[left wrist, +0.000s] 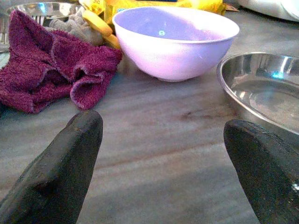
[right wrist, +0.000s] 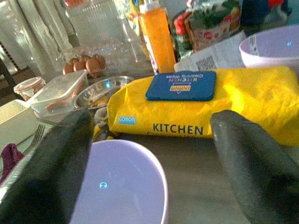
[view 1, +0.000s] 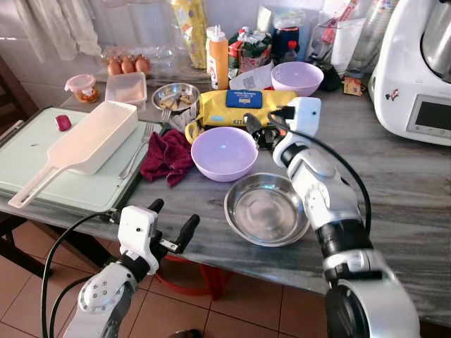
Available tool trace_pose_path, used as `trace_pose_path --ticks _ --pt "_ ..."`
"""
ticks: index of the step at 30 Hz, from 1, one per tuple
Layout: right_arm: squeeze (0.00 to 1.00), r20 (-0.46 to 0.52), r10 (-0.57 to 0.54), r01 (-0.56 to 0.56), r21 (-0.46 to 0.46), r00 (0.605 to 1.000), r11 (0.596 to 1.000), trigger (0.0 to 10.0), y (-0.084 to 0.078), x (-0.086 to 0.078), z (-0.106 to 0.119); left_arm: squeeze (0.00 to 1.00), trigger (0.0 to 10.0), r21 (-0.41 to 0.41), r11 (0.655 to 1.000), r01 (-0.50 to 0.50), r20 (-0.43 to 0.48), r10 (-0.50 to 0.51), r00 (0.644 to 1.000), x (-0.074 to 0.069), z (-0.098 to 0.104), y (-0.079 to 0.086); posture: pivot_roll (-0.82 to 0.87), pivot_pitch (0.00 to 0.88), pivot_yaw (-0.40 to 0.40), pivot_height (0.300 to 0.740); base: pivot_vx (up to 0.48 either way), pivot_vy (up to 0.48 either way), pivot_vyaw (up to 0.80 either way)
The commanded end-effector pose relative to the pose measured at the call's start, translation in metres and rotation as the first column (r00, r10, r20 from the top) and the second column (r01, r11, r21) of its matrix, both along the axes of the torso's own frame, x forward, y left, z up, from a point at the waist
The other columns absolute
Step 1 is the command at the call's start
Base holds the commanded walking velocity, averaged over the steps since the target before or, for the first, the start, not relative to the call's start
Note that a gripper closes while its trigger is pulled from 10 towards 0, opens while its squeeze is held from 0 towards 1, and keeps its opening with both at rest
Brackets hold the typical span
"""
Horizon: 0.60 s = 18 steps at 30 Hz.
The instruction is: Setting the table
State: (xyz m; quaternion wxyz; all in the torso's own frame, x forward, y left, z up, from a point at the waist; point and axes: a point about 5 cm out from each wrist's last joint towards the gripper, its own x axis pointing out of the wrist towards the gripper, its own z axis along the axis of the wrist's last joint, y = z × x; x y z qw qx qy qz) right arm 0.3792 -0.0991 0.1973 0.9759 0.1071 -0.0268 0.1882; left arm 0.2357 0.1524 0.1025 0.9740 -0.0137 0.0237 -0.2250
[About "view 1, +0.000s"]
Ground white long tray with handle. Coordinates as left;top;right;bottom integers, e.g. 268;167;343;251
7;100;140;209

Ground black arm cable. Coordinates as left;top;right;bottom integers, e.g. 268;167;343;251
40;209;121;338
268;113;373;237
48;275;96;338

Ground clear rectangular plastic container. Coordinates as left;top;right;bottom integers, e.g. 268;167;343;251
104;72;148;108

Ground dark blue packet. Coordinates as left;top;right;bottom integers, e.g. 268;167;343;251
271;14;304;63

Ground red stool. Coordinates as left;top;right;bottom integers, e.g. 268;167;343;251
152;253;233;300

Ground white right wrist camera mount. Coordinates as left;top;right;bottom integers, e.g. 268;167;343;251
285;96;322;139

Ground white kitchen cooking machine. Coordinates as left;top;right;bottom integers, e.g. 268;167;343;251
368;0;451;146

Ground orange bottle with white cap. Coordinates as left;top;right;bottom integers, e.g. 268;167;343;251
206;25;230;90

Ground small red object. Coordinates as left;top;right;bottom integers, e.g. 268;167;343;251
56;113;73;132

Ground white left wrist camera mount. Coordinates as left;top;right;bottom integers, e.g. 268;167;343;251
117;206;161;274

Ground maroon cloth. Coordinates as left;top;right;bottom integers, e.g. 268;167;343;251
139;128;195;187

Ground tall clear plastic bottle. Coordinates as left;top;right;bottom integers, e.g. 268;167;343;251
349;0;399;75

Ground yellow kitchen wipes pack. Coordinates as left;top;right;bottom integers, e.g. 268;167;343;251
197;89;298;131

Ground clear plastic egg carton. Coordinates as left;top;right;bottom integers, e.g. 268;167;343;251
101;44;177;78

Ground yellow handled scissors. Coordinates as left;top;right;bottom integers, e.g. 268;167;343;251
184;118;206;145

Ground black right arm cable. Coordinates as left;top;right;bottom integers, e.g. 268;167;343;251
268;113;373;237

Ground shallow stainless steel plate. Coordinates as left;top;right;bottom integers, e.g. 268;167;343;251
224;173;311;248

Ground tall yellow printed packet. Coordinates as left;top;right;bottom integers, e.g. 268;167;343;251
169;0;209;70

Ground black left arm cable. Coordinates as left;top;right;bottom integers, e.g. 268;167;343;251
40;209;121;338
48;275;96;338

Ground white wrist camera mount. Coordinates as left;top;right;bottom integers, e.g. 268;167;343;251
117;206;161;274
285;96;322;139

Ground green and red food packet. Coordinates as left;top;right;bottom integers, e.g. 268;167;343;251
229;27;273;75

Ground small clear bottle red cap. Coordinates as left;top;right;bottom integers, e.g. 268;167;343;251
282;40;299;64

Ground small yellow box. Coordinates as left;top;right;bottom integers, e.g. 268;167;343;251
342;75;364;96

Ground clear plastic bag red print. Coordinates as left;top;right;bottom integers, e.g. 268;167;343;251
308;0;360;68

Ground black cone shaped object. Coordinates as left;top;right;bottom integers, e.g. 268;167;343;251
317;65;342;92

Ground small jar with pink lid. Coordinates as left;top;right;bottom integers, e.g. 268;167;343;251
64;74;100;104

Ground white plastic bag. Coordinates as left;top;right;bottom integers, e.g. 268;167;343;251
331;18;367;75

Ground lilac plastic bowl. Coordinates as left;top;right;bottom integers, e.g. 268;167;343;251
271;61;325;98
191;126;259;183

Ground pale green cutting board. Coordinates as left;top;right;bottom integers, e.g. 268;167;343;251
0;106;164;215

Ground dark wooden chair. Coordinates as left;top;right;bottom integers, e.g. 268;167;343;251
0;56;39;134

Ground small steel bowl with food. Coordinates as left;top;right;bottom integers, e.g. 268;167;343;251
152;82;202;113

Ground white hanging cloths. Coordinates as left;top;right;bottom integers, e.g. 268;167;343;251
14;0;103;61

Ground white paper sheet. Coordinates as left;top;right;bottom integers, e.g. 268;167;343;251
229;62;276;91

